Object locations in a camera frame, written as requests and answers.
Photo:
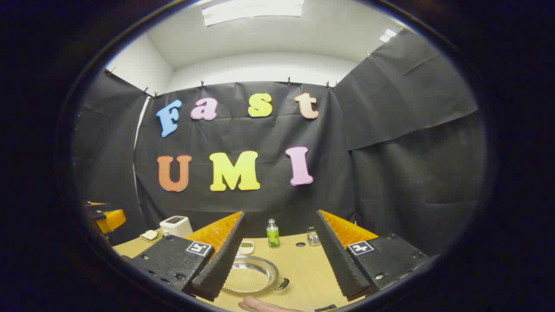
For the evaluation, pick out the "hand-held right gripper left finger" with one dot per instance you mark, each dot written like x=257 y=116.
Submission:
x=225 y=260

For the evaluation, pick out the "white divided bean dish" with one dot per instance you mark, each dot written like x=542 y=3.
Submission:
x=246 y=248

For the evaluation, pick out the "sandwich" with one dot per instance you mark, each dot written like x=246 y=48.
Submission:
x=150 y=235

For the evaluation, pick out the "large ceiling light panel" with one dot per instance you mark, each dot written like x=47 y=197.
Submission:
x=251 y=11

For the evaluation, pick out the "white toaster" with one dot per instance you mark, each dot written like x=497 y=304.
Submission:
x=175 y=226

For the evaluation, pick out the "black backdrop cloth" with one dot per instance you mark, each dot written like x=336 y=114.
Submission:
x=269 y=134

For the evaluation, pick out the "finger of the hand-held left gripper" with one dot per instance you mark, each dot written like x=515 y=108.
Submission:
x=113 y=219

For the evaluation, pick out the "small ceiling light panel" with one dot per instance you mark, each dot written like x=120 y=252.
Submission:
x=387 y=35

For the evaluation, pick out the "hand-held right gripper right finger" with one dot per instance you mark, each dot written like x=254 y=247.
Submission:
x=340 y=260

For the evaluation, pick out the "steel pot with beans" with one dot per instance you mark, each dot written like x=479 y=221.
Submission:
x=256 y=273

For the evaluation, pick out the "green drink bottle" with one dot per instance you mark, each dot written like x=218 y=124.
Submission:
x=273 y=236

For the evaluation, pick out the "pale green plate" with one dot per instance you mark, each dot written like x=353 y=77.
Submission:
x=158 y=238

